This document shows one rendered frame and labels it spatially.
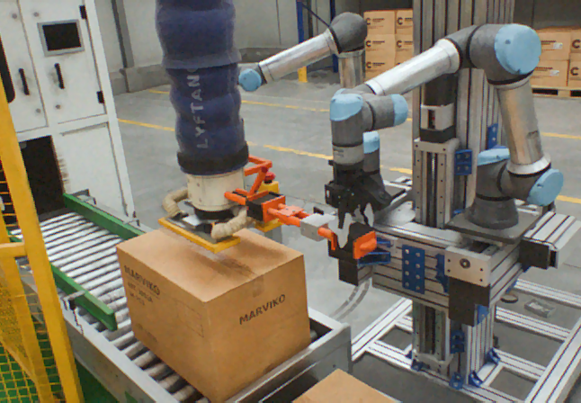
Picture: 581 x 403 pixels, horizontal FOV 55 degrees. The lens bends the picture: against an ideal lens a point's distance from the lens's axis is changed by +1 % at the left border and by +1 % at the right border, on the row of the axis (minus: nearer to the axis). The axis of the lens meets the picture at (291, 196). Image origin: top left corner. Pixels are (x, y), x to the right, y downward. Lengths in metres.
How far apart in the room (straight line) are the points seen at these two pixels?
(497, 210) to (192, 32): 1.05
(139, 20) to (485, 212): 10.63
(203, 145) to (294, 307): 0.65
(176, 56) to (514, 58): 0.89
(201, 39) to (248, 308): 0.82
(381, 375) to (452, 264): 0.86
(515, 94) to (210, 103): 0.83
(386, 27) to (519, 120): 8.24
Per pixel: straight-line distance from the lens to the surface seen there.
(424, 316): 2.32
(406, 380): 2.52
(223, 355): 1.82
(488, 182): 1.82
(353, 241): 1.34
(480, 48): 1.56
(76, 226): 3.62
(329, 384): 1.97
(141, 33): 12.03
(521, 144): 1.66
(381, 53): 9.88
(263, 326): 1.88
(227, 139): 1.69
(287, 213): 1.53
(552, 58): 8.74
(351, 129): 1.27
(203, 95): 1.66
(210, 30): 1.62
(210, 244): 1.70
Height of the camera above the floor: 1.81
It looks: 21 degrees down
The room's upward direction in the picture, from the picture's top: 5 degrees counter-clockwise
